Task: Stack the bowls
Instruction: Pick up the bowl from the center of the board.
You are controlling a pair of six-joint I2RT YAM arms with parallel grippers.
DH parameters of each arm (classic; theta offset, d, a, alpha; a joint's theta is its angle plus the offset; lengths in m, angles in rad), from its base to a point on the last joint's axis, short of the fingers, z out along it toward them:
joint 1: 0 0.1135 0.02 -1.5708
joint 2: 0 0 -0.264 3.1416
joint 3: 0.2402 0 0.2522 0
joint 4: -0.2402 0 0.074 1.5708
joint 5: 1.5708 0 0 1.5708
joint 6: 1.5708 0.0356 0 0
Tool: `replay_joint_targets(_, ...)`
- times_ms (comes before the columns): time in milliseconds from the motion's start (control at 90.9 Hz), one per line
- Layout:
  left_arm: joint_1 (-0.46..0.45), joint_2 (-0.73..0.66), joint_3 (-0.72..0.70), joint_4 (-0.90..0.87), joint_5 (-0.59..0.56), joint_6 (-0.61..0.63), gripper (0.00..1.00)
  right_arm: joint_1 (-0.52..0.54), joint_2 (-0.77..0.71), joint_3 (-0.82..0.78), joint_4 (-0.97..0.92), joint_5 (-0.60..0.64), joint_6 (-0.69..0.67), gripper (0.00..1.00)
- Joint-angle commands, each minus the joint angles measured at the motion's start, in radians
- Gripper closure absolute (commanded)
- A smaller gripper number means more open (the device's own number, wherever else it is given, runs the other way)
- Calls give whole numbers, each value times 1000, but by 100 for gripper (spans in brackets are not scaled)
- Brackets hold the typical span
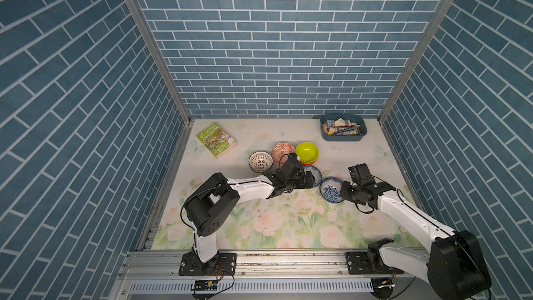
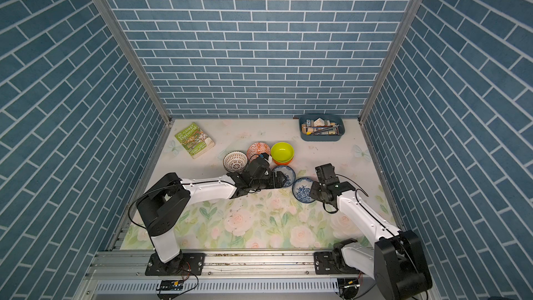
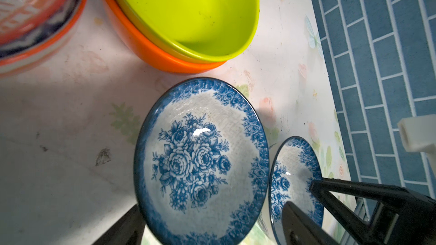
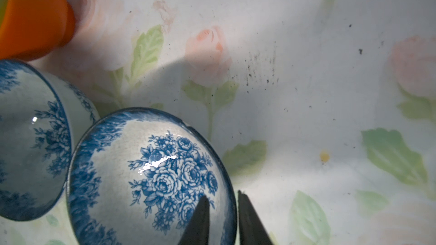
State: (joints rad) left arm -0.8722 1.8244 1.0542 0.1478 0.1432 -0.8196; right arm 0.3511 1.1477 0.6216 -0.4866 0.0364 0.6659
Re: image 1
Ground red geometric pattern bowl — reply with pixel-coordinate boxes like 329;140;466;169
271;142;296;165

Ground lime green bowl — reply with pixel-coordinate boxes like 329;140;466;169
295;142;319;161

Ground blue floral bowl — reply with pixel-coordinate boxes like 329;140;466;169
304;165;323;188
319;177;344;204

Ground dark red lattice bowl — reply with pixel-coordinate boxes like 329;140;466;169
248;151;273;174

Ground plain orange bowl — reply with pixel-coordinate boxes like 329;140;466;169
300;158;318;165

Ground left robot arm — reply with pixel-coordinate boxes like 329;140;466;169
182;154;316;265

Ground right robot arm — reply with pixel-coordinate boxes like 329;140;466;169
340;164;492;299

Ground teal plastic bin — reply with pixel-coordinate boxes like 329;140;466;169
319;114;368;142

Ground art supplies in bin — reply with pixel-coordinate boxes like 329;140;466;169
322;118;362;136

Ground right circuit board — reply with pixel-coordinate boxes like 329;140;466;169
371;279;396;300

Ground circuit board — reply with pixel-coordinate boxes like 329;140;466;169
192;280;218;293
371;279;396;300

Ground left circuit board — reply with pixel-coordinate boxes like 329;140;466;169
192;280;218;293

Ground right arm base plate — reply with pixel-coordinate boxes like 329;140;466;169
345;251;404;275

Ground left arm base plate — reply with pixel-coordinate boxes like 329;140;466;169
178;251;237;276

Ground aluminium rail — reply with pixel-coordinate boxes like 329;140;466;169
118;249;392;280

